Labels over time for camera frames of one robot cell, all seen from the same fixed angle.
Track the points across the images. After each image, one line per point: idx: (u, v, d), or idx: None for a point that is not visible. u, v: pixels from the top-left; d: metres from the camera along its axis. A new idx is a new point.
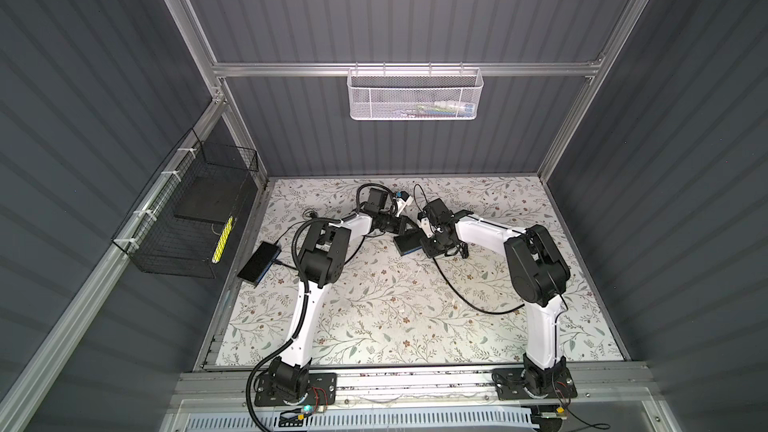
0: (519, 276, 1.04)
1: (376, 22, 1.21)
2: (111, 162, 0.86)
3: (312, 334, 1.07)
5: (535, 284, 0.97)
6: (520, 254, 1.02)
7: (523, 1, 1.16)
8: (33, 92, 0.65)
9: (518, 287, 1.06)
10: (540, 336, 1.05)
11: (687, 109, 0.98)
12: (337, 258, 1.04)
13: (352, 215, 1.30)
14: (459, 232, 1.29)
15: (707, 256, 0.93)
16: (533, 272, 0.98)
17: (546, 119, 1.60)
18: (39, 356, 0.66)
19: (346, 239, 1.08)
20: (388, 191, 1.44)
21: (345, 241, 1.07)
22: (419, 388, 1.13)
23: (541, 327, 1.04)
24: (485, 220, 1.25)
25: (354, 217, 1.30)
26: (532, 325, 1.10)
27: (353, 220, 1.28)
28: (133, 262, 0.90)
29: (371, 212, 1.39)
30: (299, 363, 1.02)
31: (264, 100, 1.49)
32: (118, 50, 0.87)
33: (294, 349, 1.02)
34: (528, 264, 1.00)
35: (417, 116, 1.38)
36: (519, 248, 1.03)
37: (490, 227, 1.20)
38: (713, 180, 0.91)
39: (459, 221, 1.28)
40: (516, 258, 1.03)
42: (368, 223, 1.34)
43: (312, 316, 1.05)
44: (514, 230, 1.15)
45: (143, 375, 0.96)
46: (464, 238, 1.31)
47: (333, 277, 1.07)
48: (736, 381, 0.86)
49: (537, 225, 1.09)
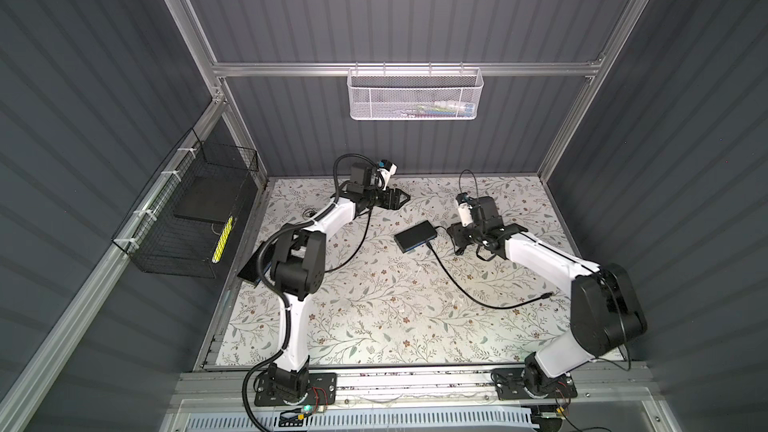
0: (581, 323, 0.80)
1: (377, 21, 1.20)
2: (112, 163, 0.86)
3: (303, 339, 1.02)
5: (605, 336, 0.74)
6: (589, 299, 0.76)
7: None
8: (34, 92, 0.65)
9: (577, 331, 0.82)
10: (565, 361, 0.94)
11: (688, 107, 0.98)
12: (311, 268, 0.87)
13: (330, 208, 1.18)
14: (514, 253, 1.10)
15: (708, 256, 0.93)
16: (603, 321, 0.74)
17: (546, 119, 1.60)
18: (39, 354, 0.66)
19: (317, 246, 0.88)
20: (368, 166, 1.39)
21: (313, 244, 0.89)
22: (419, 388, 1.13)
23: (574, 357, 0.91)
24: (548, 248, 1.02)
25: (333, 212, 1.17)
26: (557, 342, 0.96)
27: (331, 213, 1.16)
28: (133, 262, 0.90)
29: (355, 191, 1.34)
30: (294, 368, 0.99)
31: (264, 100, 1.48)
32: (117, 49, 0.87)
33: (287, 356, 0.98)
34: (599, 312, 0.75)
35: (417, 117, 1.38)
36: (589, 292, 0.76)
37: (552, 257, 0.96)
38: (714, 180, 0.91)
39: (515, 241, 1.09)
40: (583, 302, 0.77)
42: (352, 208, 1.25)
43: (303, 321, 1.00)
44: (583, 265, 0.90)
45: (142, 376, 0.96)
46: (514, 259, 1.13)
47: (313, 288, 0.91)
48: (737, 381, 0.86)
49: (610, 266, 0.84)
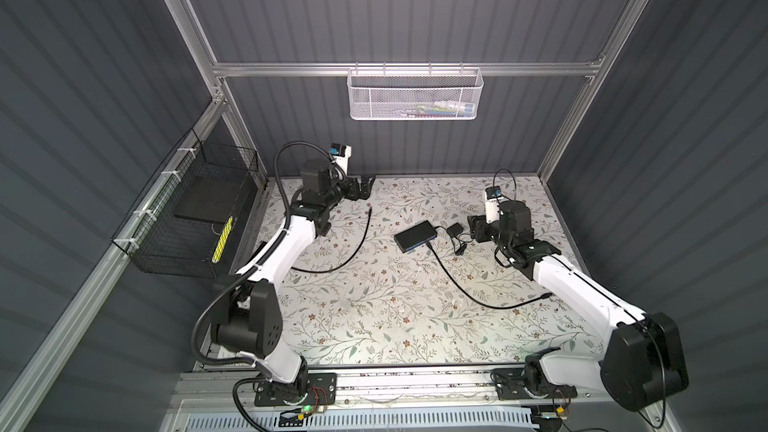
0: (612, 372, 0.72)
1: (377, 21, 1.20)
2: (112, 163, 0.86)
3: (286, 356, 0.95)
5: (642, 391, 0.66)
6: (631, 351, 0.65)
7: None
8: (34, 92, 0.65)
9: (607, 374, 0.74)
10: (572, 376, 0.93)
11: (688, 108, 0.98)
12: (261, 328, 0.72)
13: (281, 237, 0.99)
14: (544, 277, 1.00)
15: (708, 256, 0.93)
16: (642, 376, 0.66)
17: (546, 119, 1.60)
18: (40, 354, 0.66)
19: (264, 301, 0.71)
20: (322, 169, 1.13)
21: (257, 301, 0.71)
22: (419, 388, 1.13)
23: (587, 383, 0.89)
24: (587, 281, 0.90)
25: (286, 239, 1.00)
26: (575, 365, 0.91)
27: (283, 243, 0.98)
28: (133, 262, 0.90)
29: (313, 202, 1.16)
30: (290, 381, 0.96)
31: (264, 100, 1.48)
32: (117, 49, 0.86)
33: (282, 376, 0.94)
34: (639, 367, 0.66)
35: (417, 117, 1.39)
36: (634, 345, 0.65)
37: (593, 295, 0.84)
38: (714, 180, 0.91)
39: (547, 266, 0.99)
40: (622, 350, 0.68)
42: (309, 231, 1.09)
43: (280, 346, 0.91)
44: (625, 311, 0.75)
45: (142, 376, 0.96)
46: (541, 283, 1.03)
47: (272, 342, 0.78)
48: (736, 381, 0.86)
49: (657, 314, 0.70)
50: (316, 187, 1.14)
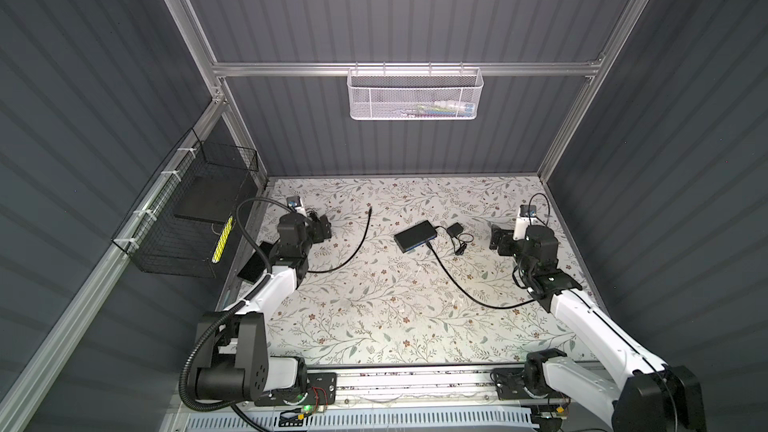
0: (623, 419, 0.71)
1: (376, 21, 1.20)
2: (112, 163, 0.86)
3: (282, 366, 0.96)
5: None
6: (644, 401, 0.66)
7: None
8: (34, 92, 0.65)
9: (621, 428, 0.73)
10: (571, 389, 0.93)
11: (688, 108, 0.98)
12: (249, 365, 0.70)
13: (266, 281, 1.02)
14: (564, 312, 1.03)
15: (708, 256, 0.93)
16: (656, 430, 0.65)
17: (546, 118, 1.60)
18: (39, 355, 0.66)
19: (253, 333, 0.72)
20: (297, 221, 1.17)
21: (247, 336, 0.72)
22: (419, 388, 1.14)
23: (586, 405, 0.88)
24: (606, 320, 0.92)
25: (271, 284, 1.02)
26: (582, 387, 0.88)
27: (267, 287, 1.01)
28: (133, 262, 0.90)
29: (293, 254, 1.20)
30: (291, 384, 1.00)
31: (264, 100, 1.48)
32: (117, 49, 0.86)
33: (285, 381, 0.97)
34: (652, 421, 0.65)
35: (417, 117, 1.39)
36: (648, 395, 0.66)
37: (609, 334, 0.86)
38: (714, 180, 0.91)
39: (566, 299, 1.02)
40: (635, 401, 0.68)
42: (291, 275, 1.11)
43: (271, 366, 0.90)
44: (644, 359, 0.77)
45: (142, 376, 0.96)
46: (560, 315, 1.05)
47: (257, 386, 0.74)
48: (736, 380, 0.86)
49: (678, 367, 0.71)
50: (295, 239, 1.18)
